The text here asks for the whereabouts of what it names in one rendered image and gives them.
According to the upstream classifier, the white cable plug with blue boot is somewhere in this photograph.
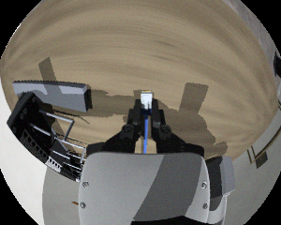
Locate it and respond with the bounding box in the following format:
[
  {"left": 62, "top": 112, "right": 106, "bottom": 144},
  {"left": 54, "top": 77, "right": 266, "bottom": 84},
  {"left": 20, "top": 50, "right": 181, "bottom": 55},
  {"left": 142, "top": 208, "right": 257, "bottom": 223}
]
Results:
[{"left": 141, "top": 91, "right": 152, "bottom": 114}]

